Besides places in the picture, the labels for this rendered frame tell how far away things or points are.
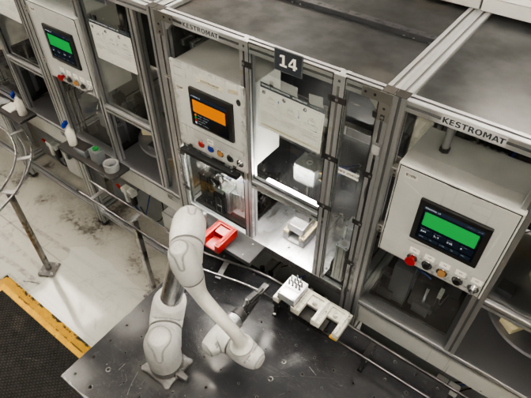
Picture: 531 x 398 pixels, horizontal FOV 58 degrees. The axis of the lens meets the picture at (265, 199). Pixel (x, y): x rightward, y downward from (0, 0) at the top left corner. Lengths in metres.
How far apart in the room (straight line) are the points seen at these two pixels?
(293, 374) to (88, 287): 1.82
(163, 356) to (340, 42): 1.50
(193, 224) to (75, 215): 2.44
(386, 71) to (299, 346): 1.39
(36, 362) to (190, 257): 1.91
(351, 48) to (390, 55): 0.15
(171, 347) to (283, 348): 0.57
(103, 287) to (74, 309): 0.24
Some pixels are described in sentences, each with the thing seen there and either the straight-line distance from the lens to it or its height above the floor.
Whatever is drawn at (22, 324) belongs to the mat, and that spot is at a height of 0.01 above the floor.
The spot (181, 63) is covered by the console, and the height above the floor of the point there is 1.83.
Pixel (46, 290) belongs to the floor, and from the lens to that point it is 3.80.
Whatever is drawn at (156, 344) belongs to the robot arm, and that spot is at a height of 0.95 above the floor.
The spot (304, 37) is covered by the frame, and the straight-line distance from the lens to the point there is 1.94.
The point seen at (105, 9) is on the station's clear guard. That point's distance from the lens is 2.49.
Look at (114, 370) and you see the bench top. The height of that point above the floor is 0.68.
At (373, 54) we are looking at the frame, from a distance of 1.85.
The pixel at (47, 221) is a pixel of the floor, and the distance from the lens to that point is 4.26.
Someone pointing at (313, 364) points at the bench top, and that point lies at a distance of 2.44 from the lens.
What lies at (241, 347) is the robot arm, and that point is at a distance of 2.11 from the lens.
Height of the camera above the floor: 2.86
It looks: 45 degrees down
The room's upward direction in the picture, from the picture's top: straight up
